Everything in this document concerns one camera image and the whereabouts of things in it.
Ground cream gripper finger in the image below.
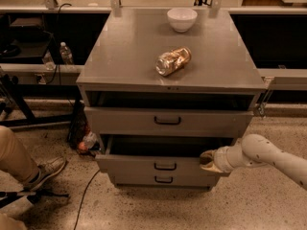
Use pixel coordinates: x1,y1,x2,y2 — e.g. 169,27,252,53
200,164,229,176
200,150,215,165

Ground grey drawer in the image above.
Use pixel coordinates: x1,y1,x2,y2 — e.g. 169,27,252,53
109,174,219,188
97,135,234,175
84,107,253,138

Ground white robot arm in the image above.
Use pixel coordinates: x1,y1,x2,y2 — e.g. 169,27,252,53
200,134,307,190

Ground grey bottom drawer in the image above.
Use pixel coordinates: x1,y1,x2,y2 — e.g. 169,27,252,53
109,174,219,188

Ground grey metal drawer cabinet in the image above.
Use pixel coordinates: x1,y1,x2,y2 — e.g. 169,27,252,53
76,7,268,190

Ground grey top drawer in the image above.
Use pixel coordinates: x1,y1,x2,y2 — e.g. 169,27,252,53
84,107,253,138

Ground dark bag with items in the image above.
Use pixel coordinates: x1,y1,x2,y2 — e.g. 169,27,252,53
67,103,100,157

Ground white ceramic bowl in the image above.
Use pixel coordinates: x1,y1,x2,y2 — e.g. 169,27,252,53
167,8,198,33

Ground grey sneaker shoe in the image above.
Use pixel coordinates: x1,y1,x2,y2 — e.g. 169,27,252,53
24,156,66,191

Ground clear plastic water bottle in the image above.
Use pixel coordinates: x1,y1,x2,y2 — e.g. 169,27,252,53
59,42,74,65

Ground black tripod leg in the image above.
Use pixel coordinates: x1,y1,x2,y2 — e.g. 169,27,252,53
0,189,69,208

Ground person leg beige trousers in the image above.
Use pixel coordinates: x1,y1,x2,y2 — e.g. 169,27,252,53
0,126,39,184

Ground black floor cable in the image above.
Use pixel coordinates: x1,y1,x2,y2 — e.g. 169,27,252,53
73,169,101,230

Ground black hanging cable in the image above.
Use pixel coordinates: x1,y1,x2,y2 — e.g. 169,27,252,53
47,2,73,84

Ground black stand frame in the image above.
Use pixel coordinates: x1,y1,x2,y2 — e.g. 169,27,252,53
0,74,82,127

